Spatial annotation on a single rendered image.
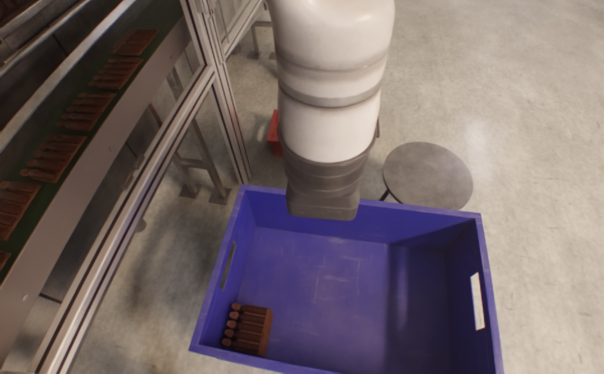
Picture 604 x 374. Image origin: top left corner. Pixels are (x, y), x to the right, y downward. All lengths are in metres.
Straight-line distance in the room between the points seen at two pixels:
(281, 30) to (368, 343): 0.78
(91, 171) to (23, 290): 0.23
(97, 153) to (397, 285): 0.79
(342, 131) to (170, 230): 1.15
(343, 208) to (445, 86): 1.65
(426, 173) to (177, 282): 0.96
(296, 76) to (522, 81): 2.06
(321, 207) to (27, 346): 0.89
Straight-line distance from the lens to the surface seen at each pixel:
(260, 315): 0.78
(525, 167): 1.67
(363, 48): 0.17
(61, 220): 0.63
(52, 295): 1.03
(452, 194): 1.07
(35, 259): 0.62
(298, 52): 0.17
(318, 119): 0.19
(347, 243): 0.93
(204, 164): 1.13
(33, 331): 1.03
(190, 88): 0.84
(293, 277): 0.88
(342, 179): 0.24
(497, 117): 1.84
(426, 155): 1.14
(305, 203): 0.30
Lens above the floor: 1.07
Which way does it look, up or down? 55 degrees down
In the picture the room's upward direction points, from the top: 5 degrees counter-clockwise
